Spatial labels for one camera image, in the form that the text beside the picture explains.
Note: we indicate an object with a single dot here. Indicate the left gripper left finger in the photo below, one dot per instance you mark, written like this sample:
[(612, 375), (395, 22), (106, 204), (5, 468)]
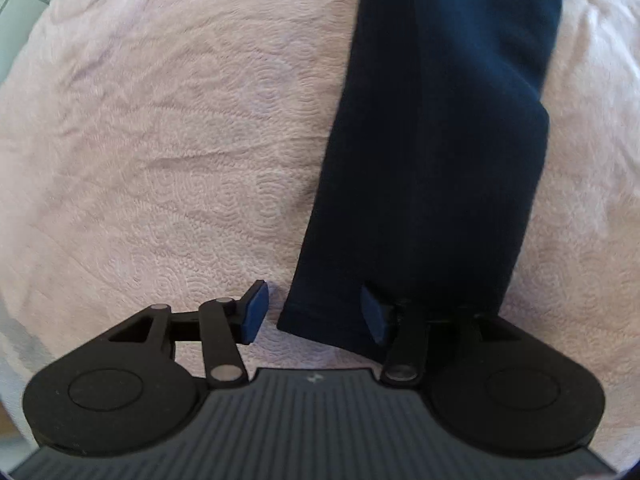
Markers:
[(255, 305)]

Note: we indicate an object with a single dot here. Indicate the pink quilted bedspread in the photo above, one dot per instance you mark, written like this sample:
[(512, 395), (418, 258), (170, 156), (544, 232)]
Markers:
[(167, 151)]

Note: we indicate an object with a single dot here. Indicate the navy blue garment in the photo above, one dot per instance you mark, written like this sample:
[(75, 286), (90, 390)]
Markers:
[(430, 171)]

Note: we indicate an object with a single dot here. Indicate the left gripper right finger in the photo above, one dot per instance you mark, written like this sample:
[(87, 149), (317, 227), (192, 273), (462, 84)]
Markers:
[(374, 315)]

